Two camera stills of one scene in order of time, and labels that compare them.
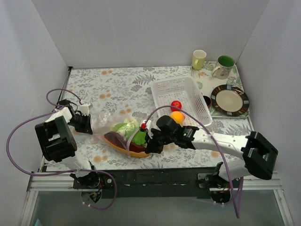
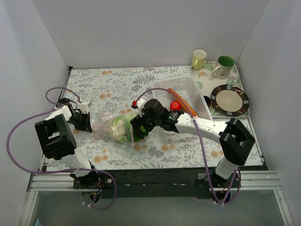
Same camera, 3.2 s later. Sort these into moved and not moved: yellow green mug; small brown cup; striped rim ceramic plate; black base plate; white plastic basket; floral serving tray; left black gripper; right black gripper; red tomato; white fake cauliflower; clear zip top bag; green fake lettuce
Moved: right black gripper; clear zip top bag; green fake lettuce; white fake cauliflower
Not moved: small brown cup; white plastic basket; yellow green mug; red tomato; black base plate; left black gripper; floral serving tray; striped rim ceramic plate
